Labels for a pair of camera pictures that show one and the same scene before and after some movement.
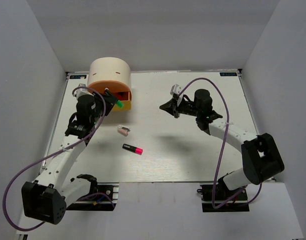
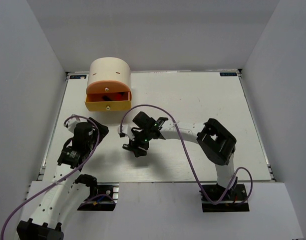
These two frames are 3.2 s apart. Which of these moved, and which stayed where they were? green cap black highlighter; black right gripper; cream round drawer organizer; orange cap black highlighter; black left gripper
Moved: black left gripper; black right gripper; green cap black highlighter
Stayed: orange cap black highlighter; cream round drawer organizer
